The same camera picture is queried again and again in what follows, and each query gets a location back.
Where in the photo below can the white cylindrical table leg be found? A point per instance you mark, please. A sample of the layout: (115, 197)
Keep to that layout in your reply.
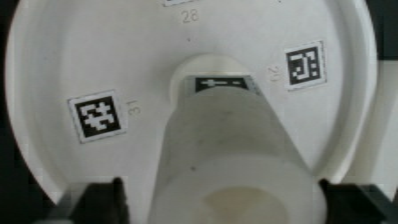
(232, 178)

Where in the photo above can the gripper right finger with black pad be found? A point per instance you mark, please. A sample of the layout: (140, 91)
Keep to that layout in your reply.
(357, 204)

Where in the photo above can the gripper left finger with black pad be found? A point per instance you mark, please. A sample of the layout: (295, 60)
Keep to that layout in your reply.
(92, 204)

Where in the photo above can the white round table top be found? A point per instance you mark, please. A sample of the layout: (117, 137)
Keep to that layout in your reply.
(99, 55)

